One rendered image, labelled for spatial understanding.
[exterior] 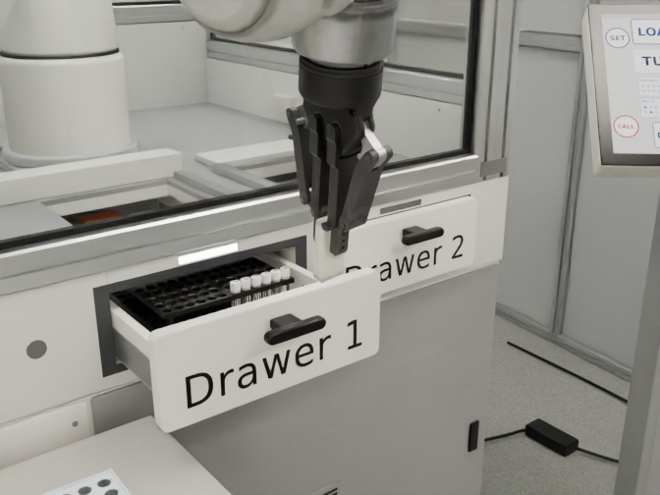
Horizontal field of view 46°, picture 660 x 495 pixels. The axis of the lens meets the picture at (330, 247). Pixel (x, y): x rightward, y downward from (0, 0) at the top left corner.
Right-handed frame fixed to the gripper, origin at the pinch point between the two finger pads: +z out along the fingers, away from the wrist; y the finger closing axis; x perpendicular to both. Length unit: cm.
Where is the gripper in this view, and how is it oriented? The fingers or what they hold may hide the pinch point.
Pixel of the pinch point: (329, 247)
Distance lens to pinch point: 79.6
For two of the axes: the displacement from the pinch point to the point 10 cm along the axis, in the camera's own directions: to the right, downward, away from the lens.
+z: -0.5, 8.4, 5.4
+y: -6.4, -4.5, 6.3
